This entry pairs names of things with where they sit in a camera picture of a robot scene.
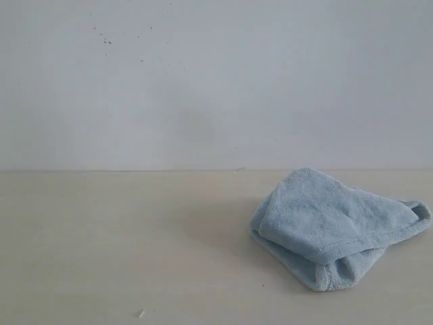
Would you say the light blue fleece towel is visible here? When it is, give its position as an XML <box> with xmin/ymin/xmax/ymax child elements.
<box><xmin>250</xmin><ymin>168</ymin><xmax>432</xmax><ymax>292</ymax></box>

